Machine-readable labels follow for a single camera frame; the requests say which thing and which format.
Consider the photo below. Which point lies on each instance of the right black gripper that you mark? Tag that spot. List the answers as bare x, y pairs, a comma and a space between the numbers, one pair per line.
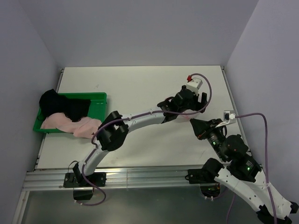
200, 127

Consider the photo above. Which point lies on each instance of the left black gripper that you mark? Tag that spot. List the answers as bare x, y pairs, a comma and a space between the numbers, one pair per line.
196, 105

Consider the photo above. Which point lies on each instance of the black bra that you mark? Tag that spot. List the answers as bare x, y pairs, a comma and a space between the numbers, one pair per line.
73, 108

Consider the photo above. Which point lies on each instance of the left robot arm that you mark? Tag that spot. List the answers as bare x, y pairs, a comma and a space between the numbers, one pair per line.
112, 133

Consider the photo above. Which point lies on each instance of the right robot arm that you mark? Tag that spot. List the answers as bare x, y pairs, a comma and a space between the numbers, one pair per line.
239, 172

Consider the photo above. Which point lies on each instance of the green plastic tray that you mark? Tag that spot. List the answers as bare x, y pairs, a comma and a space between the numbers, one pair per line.
97, 109

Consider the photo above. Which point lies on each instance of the pink garment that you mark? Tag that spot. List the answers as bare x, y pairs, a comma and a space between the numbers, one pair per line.
85, 128

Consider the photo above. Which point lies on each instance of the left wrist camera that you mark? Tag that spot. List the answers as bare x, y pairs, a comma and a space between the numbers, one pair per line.
193, 83

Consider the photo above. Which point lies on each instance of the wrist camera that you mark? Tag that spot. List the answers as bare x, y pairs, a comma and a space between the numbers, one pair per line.
229, 116
193, 83

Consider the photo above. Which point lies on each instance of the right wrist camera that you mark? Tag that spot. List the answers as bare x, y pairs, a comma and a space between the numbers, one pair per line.
229, 116

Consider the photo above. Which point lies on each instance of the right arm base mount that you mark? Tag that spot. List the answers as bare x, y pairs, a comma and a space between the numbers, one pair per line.
208, 187

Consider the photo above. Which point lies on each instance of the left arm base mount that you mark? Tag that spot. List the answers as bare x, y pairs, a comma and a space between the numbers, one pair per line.
70, 181

